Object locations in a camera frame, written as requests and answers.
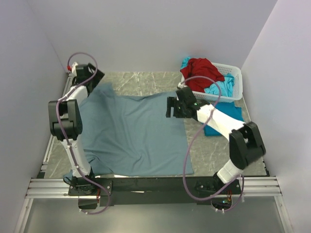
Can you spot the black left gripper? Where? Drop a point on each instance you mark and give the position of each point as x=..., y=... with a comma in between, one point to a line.
x=96, y=74

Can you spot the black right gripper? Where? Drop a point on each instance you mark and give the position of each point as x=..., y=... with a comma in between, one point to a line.
x=171, y=107

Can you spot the grey blue t shirt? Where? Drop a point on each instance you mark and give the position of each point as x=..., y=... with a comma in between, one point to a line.
x=131, y=135

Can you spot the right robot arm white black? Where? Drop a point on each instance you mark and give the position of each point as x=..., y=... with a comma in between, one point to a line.
x=246, y=145

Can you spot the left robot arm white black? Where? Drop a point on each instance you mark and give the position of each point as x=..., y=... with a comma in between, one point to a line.
x=65, y=120

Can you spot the red t shirt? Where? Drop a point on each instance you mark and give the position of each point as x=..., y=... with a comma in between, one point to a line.
x=200, y=67

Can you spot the light turquoise t shirt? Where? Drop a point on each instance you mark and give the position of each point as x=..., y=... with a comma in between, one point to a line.
x=224, y=88

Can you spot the folded teal t shirt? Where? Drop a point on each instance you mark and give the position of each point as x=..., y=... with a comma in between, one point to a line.
x=228, y=108

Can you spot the white plastic laundry basket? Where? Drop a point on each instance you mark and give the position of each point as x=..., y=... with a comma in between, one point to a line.
x=237, y=88

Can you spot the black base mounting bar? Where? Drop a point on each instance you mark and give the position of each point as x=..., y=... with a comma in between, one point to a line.
x=127, y=191

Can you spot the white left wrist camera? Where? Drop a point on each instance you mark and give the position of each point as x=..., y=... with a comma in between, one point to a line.
x=72, y=68

